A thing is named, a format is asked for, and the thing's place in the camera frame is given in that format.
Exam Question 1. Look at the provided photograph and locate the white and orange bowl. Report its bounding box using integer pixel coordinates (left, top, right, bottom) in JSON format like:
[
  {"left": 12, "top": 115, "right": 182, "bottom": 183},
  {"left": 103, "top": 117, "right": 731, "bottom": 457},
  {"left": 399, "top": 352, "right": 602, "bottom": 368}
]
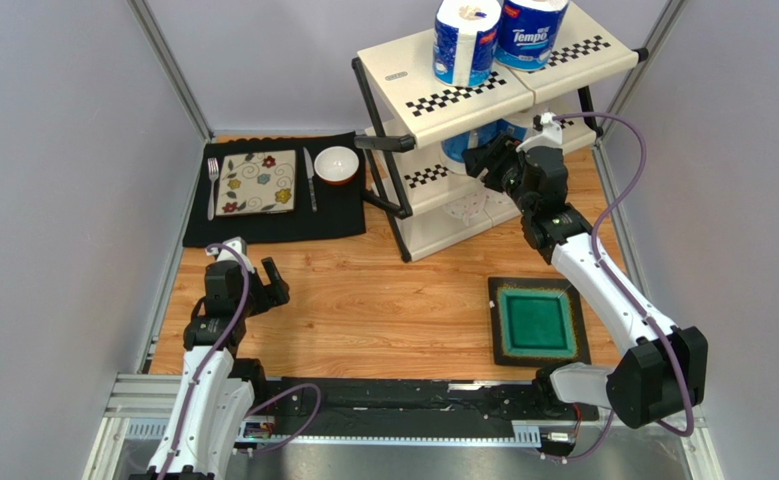
[{"left": 313, "top": 146, "right": 360, "bottom": 185}]

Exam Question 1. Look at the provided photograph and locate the blue paper roll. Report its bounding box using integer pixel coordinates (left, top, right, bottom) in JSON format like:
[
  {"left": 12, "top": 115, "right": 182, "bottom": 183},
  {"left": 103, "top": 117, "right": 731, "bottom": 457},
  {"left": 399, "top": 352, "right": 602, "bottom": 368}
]
[{"left": 440, "top": 121, "right": 498, "bottom": 175}]

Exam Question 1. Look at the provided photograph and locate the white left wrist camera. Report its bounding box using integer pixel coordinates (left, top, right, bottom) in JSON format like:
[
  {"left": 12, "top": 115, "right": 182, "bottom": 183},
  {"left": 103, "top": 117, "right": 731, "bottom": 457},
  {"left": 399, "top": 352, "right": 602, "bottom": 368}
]
[{"left": 204, "top": 237, "right": 255, "bottom": 273}]

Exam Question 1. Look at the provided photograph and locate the silver table knife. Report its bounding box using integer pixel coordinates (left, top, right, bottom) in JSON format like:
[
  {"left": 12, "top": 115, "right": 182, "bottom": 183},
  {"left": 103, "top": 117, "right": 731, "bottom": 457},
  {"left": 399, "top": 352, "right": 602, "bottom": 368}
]
[{"left": 303, "top": 147, "right": 318, "bottom": 213}]

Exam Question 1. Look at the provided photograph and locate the cream checkered three-tier shelf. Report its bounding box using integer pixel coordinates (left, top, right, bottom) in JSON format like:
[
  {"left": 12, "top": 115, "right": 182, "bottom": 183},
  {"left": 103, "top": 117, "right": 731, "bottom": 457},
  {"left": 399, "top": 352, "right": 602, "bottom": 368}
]
[{"left": 352, "top": 5, "right": 649, "bottom": 262}]

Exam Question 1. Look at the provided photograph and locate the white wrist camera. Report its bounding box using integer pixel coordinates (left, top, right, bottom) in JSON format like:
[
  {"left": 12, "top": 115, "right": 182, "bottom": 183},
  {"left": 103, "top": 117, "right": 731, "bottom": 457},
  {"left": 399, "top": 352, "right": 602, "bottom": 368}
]
[
  {"left": 515, "top": 112, "right": 563, "bottom": 153},
  {"left": 204, "top": 237, "right": 255, "bottom": 273}
]

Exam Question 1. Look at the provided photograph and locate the Tempo paper roll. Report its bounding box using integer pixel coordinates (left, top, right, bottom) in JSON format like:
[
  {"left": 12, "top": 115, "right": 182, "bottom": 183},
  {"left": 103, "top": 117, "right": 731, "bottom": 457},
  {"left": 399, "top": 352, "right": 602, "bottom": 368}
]
[
  {"left": 432, "top": 0, "right": 501, "bottom": 87},
  {"left": 494, "top": 0, "right": 570, "bottom": 71}
]

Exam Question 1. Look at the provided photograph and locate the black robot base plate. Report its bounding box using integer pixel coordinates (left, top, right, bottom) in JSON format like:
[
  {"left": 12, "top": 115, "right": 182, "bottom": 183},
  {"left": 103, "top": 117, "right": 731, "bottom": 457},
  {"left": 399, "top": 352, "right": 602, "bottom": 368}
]
[{"left": 257, "top": 377, "right": 600, "bottom": 440}]

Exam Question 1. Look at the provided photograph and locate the green square glazed plate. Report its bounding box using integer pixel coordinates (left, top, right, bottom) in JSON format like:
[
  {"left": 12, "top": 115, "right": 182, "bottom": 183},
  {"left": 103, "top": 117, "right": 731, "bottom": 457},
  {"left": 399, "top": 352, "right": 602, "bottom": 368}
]
[{"left": 488, "top": 277, "right": 591, "bottom": 368}]

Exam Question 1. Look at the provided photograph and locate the white patterned paper roll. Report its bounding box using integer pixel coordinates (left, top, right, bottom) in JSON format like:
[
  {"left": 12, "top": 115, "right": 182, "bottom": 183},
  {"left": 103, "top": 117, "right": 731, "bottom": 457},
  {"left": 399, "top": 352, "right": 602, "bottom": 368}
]
[{"left": 443, "top": 191, "right": 487, "bottom": 226}]

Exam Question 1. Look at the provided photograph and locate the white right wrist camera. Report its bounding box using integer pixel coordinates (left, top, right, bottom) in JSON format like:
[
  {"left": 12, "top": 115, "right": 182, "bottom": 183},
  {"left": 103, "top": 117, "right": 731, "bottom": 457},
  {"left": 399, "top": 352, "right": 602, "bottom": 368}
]
[{"left": 515, "top": 112, "right": 563, "bottom": 153}]

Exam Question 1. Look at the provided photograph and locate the floral square plate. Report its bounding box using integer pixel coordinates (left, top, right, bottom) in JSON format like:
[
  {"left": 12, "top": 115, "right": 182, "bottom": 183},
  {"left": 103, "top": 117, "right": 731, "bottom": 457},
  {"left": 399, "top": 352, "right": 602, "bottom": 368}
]
[{"left": 215, "top": 150, "right": 298, "bottom": 217}]

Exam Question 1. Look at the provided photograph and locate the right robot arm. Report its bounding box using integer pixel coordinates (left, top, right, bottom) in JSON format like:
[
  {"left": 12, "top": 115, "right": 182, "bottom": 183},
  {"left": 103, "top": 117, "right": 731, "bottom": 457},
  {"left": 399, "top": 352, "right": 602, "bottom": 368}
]
[{"left": 462, "top": 134, "right": 708, "bottom": 436}]

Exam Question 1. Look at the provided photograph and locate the black cloth placemat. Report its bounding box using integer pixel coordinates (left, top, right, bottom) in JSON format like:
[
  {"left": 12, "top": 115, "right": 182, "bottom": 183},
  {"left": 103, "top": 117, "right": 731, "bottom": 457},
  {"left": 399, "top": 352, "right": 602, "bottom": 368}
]
[{"left": 182, "top": 132, "right": 366, "bottom": 248}]

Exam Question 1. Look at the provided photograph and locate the silver fork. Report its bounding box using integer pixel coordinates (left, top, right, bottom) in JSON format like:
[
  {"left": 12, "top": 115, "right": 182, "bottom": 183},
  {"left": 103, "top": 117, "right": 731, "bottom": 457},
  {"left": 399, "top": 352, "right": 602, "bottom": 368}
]
[{"left": 206, "top": 157, "right": 220, "bottom": 221}]

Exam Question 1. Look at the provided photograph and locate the white roll with blue band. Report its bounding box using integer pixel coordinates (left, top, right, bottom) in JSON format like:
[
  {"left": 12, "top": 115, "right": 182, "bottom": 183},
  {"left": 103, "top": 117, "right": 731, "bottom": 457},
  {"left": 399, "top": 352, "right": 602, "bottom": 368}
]
[{"left": 497, "top": 109, "right": 545, "bottom": 140}]

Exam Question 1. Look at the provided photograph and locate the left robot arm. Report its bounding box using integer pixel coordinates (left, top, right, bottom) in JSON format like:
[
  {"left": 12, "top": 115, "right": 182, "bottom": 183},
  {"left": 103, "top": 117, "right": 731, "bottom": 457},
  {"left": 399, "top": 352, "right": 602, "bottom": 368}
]
[{"left": 139, "top": 252, "right": 290, "bottom": 479}]

